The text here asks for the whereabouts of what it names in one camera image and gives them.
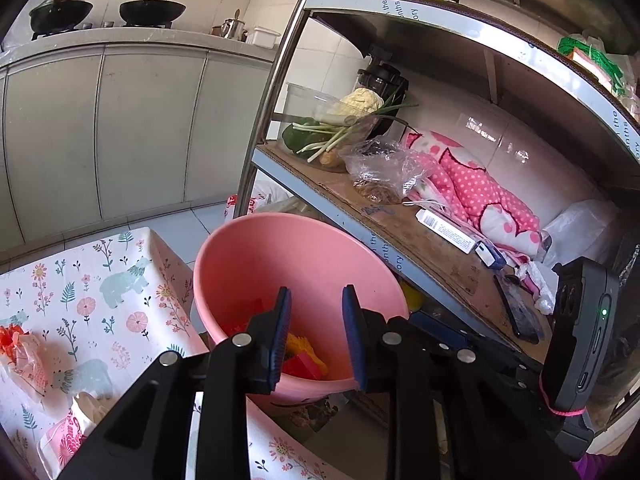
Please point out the brown cardboard sheet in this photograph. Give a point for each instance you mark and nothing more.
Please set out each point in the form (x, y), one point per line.
(350, 200)

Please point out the white red plastic bag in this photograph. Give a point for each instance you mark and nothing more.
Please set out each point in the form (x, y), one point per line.
(260, 205)

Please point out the gas stove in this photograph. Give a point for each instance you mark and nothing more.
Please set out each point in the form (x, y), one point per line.
(100, 26)

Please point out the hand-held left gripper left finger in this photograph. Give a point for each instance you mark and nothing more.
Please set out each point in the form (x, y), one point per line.
(280, 340)

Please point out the clear plastic tub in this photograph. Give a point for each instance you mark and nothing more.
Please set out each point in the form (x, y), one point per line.
(305, 102)

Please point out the floral bear print tablecloth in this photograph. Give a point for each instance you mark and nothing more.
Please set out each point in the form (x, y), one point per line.
(100, 310)

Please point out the small blue white box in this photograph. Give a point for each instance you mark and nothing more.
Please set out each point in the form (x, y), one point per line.
(487, 255)

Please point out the green white plastic package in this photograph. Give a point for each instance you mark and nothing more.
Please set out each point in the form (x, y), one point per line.
(595, 57)

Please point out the yellow plastic item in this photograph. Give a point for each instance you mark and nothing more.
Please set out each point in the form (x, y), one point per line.
(412, 296)

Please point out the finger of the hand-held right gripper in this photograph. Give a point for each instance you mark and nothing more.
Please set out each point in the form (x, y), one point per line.
(430, 321)

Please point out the black smartphone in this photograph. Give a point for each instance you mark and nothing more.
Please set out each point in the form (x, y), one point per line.
(520, 315)

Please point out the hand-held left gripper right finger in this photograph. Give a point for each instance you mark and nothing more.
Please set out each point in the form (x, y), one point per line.
(352, 345)

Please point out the pink plastic bucket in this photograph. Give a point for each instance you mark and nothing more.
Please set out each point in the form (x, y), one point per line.
(280, 255)

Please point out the white plastic container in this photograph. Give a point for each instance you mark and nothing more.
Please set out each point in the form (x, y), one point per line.
(262, 39)

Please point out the cauliflower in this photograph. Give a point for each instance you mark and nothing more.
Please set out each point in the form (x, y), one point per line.
(357, 102)

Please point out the pink polka dot cloth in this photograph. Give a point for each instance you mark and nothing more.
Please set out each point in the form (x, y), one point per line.
(475, 190)

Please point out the dark green vegetable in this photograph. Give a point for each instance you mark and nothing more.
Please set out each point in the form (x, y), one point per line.
(300, 137)

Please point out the person's right forearm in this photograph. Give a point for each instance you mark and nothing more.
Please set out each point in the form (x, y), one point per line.
(590, 467)

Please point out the black wok with lid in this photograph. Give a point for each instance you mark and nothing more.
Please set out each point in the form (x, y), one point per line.
(60, 12)

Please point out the pink white crumpled wrapper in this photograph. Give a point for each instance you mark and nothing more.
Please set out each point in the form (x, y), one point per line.
(65, 440)

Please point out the grey kitchen base cabinets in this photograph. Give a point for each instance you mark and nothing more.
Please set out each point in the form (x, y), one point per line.
(140, 125)

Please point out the plastic bag of nuts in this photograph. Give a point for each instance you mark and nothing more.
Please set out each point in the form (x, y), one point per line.
(380, 190)

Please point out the red and yellow toy pieces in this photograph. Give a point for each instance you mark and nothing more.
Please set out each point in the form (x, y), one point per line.
(302, 344)

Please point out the scallions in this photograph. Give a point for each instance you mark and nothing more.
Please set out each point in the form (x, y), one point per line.
(340, 132)

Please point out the metal shelf rack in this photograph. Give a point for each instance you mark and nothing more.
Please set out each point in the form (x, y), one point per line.
(450, 15)

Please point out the metal kettle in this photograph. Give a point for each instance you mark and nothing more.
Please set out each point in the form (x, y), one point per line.
(232, 29)

